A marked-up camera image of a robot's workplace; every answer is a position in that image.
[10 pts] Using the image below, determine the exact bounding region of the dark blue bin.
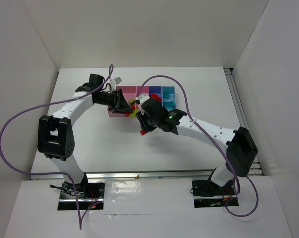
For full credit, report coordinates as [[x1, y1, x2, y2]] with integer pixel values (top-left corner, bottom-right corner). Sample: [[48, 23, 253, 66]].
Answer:
[[149, 86, 162, 98]]

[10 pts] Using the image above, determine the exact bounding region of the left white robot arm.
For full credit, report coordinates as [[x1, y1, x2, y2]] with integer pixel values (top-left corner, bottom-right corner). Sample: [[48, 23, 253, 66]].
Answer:
[[37, 74, 132, 196]]

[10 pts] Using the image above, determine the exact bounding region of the small teal lego brick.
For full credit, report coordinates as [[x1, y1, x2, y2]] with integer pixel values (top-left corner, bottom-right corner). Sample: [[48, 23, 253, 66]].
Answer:
[[163, 91, 171, 99]]

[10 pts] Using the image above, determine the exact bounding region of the aluminium rail front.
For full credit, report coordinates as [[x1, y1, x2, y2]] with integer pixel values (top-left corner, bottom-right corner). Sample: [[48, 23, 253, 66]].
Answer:
[[29, 169, 214, 179]]

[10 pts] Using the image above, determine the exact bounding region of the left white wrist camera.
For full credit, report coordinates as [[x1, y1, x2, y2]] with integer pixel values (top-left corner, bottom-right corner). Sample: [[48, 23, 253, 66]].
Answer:
[[109, 77, 122, 87]]

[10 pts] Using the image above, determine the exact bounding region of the small pink bin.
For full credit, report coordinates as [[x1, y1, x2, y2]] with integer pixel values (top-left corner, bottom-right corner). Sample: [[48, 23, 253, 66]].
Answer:
[[135, 86, 150, 98]]

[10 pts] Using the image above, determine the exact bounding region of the light blue bin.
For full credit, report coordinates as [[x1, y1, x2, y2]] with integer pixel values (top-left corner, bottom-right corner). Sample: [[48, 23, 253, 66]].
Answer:
[[162, 86, 176, 107]]

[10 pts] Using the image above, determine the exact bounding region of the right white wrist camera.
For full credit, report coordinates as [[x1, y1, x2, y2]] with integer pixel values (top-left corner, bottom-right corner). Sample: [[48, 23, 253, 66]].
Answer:
[[135, 94, 150, 106]]

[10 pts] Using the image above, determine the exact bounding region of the large pink bin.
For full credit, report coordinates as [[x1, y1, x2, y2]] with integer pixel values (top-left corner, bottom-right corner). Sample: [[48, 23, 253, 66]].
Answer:
[[108, 86, 137, 117]]

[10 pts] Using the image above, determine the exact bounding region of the teal rounded lego block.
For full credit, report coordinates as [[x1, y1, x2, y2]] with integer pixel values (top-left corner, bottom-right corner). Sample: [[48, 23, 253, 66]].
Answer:
[[163, 101, 175, 110]]

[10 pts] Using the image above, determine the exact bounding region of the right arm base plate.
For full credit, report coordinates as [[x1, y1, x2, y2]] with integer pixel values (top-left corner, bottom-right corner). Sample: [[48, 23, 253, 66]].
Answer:
[[190, 180, 239, 208]]

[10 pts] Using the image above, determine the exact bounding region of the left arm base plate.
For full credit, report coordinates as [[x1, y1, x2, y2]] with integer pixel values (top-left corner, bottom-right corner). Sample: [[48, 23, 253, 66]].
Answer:
[[56, 182, 105, 211]]

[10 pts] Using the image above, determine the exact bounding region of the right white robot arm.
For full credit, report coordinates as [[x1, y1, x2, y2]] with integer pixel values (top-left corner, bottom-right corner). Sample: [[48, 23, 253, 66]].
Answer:
[[136, 94, 258, 193]]

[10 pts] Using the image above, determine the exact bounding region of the red green lego assembly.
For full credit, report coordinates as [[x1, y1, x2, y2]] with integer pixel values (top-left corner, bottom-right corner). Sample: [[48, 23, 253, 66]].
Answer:
[[125, 99, 148, 136]]

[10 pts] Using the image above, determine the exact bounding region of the red sloped lego piece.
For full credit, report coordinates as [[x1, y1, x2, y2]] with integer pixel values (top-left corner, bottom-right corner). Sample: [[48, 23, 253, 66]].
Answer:
[[151, 93, 162, 102]]

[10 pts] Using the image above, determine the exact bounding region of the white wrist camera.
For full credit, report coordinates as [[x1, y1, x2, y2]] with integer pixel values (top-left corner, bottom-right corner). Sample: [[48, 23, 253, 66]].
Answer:
[[135, 94, 150, 106], [109, 77, 122, 87]]

